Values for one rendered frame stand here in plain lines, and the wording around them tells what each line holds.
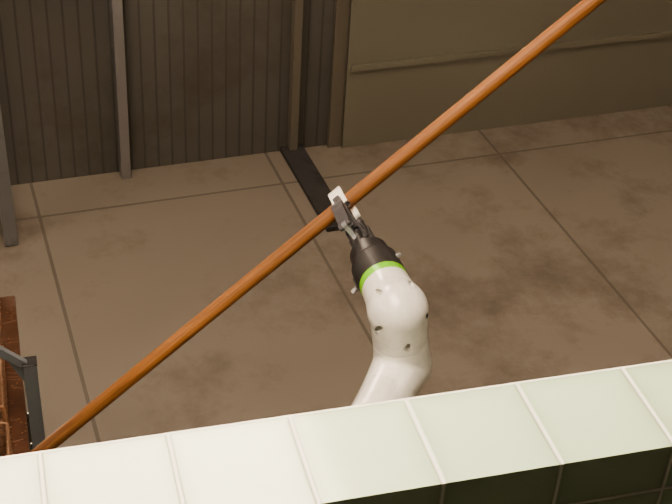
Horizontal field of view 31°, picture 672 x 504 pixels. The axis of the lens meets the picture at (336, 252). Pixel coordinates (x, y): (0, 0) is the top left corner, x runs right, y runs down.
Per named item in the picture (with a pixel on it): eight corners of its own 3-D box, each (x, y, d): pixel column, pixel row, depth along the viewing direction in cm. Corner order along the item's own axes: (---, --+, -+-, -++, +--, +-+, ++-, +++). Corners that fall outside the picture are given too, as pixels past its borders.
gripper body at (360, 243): (345, 263, 227) (332, 236, 234) (371, 288, 232) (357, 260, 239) (376, 238, 226) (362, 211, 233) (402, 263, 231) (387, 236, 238)
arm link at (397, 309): (435, 296, 211) (374, 312, 209) (439, 350, 219) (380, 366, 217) (410, 250, 222) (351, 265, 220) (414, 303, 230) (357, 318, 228)
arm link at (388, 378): (365, 468, 198) (302, 452, 202) (371, 515, 205) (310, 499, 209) (439, 326, 224) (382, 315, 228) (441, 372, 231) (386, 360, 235)
